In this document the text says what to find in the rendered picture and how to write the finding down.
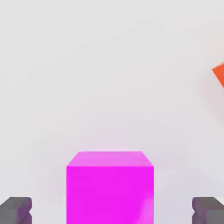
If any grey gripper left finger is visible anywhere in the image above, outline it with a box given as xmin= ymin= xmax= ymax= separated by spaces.
xmin=0 ymin=196 xmax=33 ymax=224

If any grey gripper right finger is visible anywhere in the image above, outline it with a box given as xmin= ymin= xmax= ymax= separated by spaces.
xmin=192 ymin=196 xmax=224 ymax=224

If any small magenta cube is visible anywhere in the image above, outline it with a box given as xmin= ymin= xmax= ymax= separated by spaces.
xmin=66 ymin=150 xmax=155 ymax=224

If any large orange box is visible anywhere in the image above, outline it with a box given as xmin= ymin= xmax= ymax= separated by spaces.
xmin=211 ymin=62 xmax=224 ymax=89

